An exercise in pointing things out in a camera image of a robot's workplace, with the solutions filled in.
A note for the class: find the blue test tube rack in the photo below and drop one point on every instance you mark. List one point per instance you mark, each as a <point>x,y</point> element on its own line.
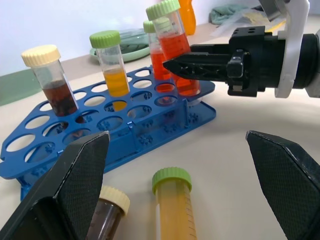
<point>150,130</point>

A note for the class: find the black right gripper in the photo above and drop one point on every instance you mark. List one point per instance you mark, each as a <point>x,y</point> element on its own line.
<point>262,62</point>

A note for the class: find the pale green plate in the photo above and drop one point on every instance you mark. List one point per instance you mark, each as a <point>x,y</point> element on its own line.
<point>135,50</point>

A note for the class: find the brown tube with cream cap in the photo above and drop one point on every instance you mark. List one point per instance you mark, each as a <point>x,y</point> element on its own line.
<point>60,95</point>
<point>107,217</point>

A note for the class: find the green mat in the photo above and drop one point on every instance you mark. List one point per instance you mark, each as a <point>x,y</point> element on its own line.
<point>15,85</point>

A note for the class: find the clear plastic bag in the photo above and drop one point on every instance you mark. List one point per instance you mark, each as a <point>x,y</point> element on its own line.
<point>225,29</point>

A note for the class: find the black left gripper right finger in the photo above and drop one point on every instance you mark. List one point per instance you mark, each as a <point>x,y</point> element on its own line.
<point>287,180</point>

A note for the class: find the green cloth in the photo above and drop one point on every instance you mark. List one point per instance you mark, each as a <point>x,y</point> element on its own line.
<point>225,13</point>

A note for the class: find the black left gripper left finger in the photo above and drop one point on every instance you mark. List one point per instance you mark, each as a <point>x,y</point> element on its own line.
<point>75,180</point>

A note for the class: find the orange plastic bottle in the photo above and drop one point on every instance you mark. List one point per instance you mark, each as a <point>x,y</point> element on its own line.
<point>188,17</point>

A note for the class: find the red tube with green cap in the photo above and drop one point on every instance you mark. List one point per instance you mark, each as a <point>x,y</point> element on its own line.
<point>175,42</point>
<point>157,62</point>

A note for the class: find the yellow tube with green cap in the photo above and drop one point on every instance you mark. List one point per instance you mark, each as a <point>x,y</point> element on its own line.
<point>175,212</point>
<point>116,82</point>

